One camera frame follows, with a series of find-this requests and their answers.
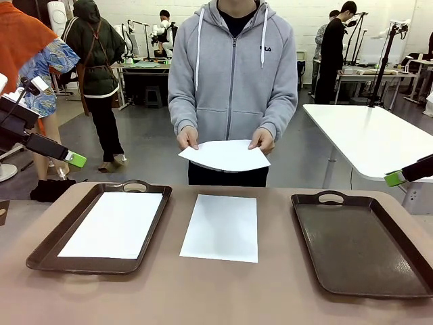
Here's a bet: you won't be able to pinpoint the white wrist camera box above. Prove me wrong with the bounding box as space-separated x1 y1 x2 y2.
29 76 50 92

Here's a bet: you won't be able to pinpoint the person grey patterned jacket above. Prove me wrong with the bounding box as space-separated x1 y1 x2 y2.
311 9 340 99

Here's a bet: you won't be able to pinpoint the black tripod stand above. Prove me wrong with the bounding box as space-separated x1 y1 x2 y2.
367 20 403 108

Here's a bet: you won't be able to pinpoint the person's right hand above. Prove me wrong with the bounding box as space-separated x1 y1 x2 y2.
175 127 200 152

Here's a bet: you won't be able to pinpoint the small brown board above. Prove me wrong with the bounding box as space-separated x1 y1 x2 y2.
0 199 11 227

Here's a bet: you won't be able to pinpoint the person all black clothes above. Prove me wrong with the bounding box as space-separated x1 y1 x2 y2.
319 1 359 105

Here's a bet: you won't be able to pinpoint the white A4 paper sheet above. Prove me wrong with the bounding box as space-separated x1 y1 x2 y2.
56 192 164 261

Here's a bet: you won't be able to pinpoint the long background work table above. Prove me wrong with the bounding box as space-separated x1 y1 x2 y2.
334 64 419 106

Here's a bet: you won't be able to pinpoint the black bag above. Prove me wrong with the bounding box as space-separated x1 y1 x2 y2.
29 178 78 203

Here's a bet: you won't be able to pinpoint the person dark green hooded coat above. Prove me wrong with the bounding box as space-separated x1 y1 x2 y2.
62 0 127 172

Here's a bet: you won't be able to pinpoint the large white table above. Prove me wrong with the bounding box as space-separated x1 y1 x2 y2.
302 104 433 190

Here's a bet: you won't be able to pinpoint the person's torso grey zip hoodie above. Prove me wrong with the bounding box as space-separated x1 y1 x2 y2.
168 0 298 165

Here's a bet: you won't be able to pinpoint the grey socket panel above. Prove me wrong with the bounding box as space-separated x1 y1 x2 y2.
402 182 433 216

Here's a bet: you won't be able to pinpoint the black camera boom stand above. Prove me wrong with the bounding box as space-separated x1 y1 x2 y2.
344 12 370 66

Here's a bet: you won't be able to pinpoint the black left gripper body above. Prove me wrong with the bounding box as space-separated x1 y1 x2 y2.
0 97 41 154

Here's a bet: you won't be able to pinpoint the person's left forearm grey sleeve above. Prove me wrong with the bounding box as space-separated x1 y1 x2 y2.
266 77 298 142

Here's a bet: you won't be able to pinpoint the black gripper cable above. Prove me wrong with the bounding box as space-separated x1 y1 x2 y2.
0 78 35 127

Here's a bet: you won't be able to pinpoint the brown plastic serving tray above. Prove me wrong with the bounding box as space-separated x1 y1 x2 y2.
290 190 433 299
26 179 173 276

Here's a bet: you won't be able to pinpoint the small white side desk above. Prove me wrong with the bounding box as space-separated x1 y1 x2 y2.
404 58 433 102

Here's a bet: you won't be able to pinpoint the person's right forearm grey sleeve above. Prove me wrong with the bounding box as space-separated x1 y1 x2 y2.
168 77 201 136

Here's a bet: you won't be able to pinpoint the black step stool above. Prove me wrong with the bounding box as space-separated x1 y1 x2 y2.
145 85 162 108

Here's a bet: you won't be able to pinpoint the white A4 paper stack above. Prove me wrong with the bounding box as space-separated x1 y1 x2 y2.
177 139 272 173
179 194 258 264

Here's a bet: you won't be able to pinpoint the person's left hand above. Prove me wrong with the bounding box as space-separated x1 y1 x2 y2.
248 128 275 156

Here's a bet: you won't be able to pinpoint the white round floor base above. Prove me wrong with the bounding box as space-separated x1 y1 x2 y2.
0 161 18 183

